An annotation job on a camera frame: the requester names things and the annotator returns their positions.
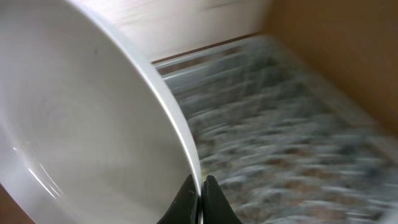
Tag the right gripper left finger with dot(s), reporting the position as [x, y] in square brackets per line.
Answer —
[183, 209]

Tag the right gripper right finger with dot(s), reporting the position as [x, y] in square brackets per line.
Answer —
[216, 209]

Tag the grey round plate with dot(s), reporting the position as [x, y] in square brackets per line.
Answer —
[90, 132]

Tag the grey plastic dishwasher rack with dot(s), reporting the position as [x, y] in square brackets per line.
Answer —
[283, 144]

